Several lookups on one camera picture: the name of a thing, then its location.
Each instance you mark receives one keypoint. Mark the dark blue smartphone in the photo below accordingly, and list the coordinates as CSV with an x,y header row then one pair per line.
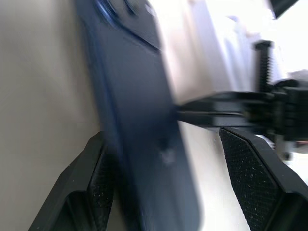
x,y
142,115

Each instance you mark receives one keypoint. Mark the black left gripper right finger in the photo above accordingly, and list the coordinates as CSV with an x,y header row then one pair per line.
x,y
262,178

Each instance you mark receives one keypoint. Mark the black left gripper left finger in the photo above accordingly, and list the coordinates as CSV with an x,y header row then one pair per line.
x,y
79,183

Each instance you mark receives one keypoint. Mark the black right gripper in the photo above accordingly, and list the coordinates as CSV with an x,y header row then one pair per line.
x,y
284,110

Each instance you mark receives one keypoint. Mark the dark angular object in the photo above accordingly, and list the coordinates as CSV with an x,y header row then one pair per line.
x,y
281,6

